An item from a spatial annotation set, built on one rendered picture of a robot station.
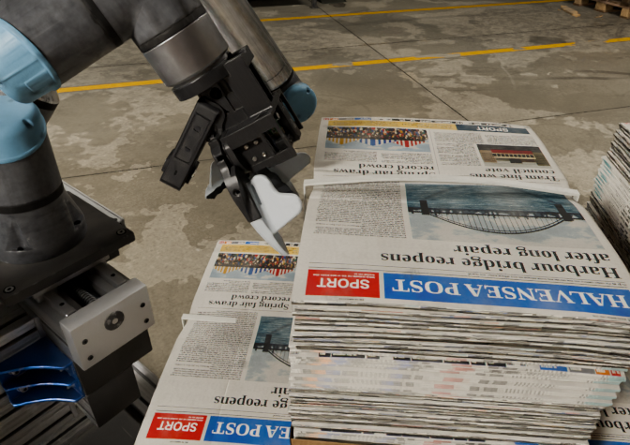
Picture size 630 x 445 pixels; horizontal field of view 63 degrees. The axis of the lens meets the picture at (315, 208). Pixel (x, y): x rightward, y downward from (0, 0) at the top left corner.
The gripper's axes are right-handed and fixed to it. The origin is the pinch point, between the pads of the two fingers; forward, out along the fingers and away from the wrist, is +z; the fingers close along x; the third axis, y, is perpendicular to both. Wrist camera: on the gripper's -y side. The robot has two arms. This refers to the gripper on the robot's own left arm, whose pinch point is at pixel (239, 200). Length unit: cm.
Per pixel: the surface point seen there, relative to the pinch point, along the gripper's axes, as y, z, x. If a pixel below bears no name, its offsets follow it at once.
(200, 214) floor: -86, -121, -49
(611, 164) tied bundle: 15, 10, 55
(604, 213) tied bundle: 9, 13, 55
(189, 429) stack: -2.7, 43.0, 2.7
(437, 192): 20.3, 28.6, 28.5
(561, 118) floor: -85, -248, 156
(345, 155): 20.6, 21.4, 18.6
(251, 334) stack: -2.7, 28.7, 7.1
